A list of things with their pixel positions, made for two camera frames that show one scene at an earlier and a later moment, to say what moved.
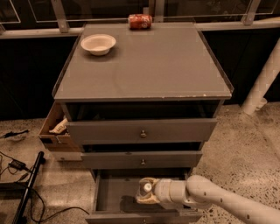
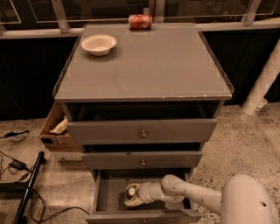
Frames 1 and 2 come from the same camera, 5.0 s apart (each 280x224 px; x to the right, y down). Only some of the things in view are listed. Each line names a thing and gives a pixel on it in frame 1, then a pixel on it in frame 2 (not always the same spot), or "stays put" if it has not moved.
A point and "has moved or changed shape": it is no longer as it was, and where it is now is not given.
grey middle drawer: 141,155 stays put
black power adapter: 17,164 stays put
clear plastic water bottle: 146,188 has moved or changed shape
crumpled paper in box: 59,127 stays put
